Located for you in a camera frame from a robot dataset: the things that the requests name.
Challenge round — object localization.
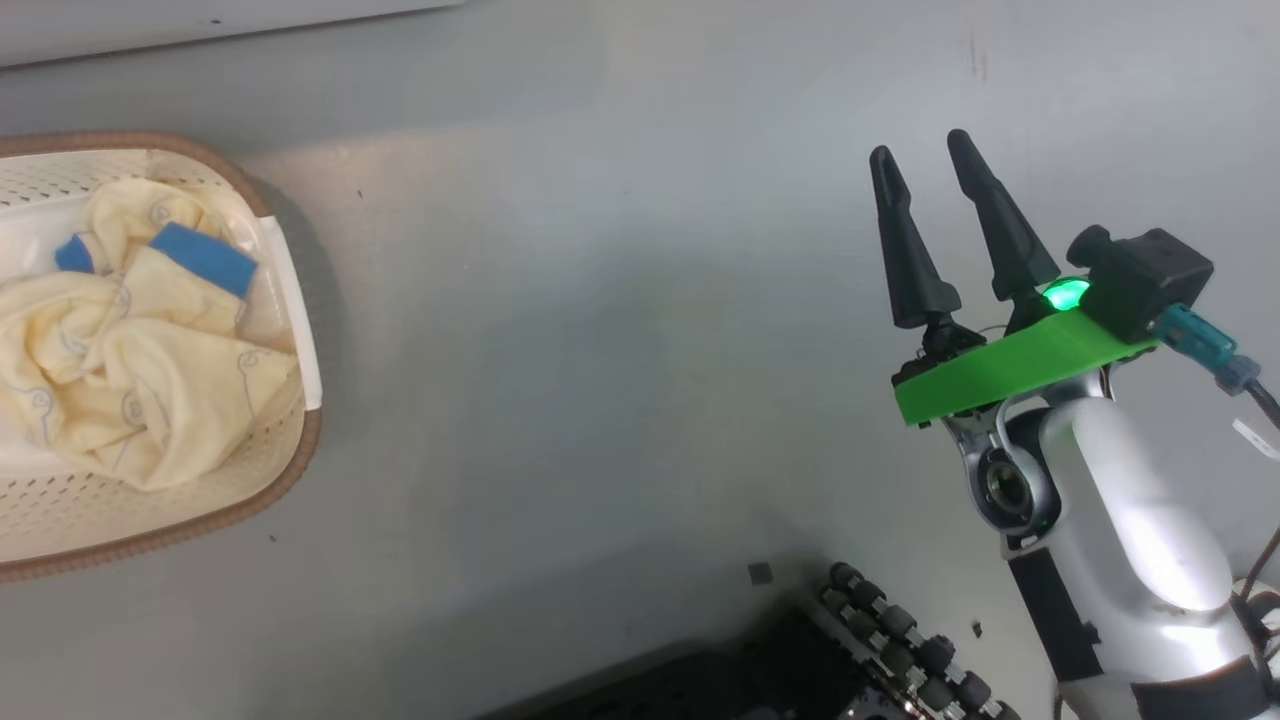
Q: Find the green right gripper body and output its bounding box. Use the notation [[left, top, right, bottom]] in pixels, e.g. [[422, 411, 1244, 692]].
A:
[[893, 278, 1161, 429]]

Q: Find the teal right camera connector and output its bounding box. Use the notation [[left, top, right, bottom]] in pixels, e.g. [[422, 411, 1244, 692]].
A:
[[1155, 303, 1263, 396]]

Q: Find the cream printed garment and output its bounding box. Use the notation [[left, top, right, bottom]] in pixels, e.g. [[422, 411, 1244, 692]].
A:
[[0, 245, 301, 493]]

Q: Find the white cable tag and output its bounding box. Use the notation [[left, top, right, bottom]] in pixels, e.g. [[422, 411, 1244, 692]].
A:
[[1232, 418, 1280, 461]]

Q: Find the cream perforated laundry basket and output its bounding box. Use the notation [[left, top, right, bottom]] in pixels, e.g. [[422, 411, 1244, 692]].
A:
[[0, 130, 323, 584]]

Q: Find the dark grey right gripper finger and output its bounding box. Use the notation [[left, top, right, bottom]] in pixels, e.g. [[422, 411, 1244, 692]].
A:
[[869, 145, 963, 331], [946, 128, 1061, 306]]

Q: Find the black right camera cable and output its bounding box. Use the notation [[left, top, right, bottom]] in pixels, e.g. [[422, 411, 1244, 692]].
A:
[[1240, 372, 1280, 433]]

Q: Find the white front-load washing machine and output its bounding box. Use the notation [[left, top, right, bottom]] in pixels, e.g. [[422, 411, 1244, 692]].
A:
[[0, 0, 467, 69]]

